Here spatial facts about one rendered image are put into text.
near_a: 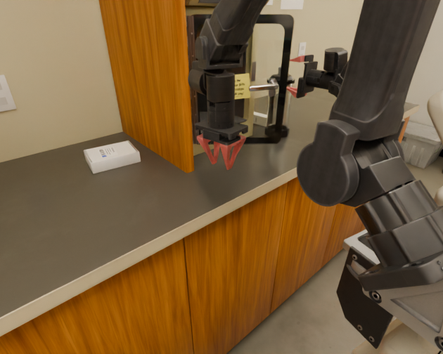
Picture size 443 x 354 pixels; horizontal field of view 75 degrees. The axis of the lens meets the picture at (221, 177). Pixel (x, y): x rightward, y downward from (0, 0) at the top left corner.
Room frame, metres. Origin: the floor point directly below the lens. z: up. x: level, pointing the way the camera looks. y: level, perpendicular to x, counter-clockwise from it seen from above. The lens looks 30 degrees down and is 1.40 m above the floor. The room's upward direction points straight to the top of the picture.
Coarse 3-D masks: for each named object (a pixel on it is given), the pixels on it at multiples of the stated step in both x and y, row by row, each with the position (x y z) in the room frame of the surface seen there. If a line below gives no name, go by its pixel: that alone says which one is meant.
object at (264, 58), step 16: (208, 16) 0.93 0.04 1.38; (272, 16) 0.93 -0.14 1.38; (288, 16) 0.93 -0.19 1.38; (256, 32) 0.93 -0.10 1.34; (272, 32) 0.93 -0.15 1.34; (288, 32) 0.93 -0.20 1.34; (256, 48) 0.93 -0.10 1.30; (272, 48) 0.93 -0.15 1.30; (288, 48) 0.93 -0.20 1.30; (256, 64) 0.93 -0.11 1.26; (272, 64) 0.93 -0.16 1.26; (288, 64) 0.93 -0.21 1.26; (256, 80) 0.93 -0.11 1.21; (256, 96) 0.93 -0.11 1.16; (272, 96) 0.93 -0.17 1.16; (240, 112) 0.93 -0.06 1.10; (256, 112) 0.93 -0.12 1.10; (272, 112) 0.93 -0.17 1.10; (256, 128) 0.93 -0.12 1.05; (272, 128) 0.93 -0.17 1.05; (208, 144) 0.93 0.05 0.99
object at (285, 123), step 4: (292, 80) 1.12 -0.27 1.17; (288, 84) 1.11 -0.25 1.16; (292, 84) 1.13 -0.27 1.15; (288, 92) 1.12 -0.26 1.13; (288, 96) 1.12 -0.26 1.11; (288, 100) 1.12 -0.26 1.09; (288, 104) 1.12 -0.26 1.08; (288, 108) 1.12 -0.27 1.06; (284, 112) 1.11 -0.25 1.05; (288, 112) 1.12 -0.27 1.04; (284, 116) 1.11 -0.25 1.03; (288, 116) 1.12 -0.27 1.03; (284, 120) 1.11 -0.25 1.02; (288, 120) 1.13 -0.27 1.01; (284, 124) 1.11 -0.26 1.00; (288, 124) 1.14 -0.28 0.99; (284, 128) 1.11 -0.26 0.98
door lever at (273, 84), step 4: (272, 80) 0.93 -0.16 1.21; (264, 84) 0.89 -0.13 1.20; (268, 84) 0.88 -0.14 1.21; (272, 84) 0.88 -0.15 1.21; (276, 84) 0.88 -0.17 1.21; (252, 88) 0.88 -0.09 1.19; (256, 88) 0.88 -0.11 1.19; (260, 88) 0.88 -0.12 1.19; (264, 88) 0.88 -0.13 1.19; (268, 88) 0.88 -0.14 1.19; (272, 88) 0.88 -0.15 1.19; (276, 88) 0.88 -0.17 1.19
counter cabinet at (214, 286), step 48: (288, 192) 0.88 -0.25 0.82; (192, 240) 0.60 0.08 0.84; (240, 240) 0.73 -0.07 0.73; (288, 240) 0.92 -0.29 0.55; (336, 240) 1.24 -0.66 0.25; (96, 288) 0.43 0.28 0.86; (144, 288) 0.50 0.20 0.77; (192, 288) 0.59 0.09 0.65; (240, 288) 0.73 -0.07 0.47; (288, 288) 0.96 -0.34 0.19; (0, 336) 0.31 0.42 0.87; (48, 336) 0.35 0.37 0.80; (96, 336) 0.41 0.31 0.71; (144, 336) 0.48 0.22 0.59; (192, 336) 0.59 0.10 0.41; (240, 336) 0.75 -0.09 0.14
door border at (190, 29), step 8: (192, 16) 0.93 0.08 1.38; (192, 24) 0.93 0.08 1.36; (192, 32) 0.93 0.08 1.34; (192, 40) 0.93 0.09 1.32; (192, 48) 0.93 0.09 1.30; (192, 56) 0.92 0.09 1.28; (192, 96) 0.93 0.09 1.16; (192, 104) 0.93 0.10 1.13; (192, 112) 0.93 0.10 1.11; (192, 120) 0.92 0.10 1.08
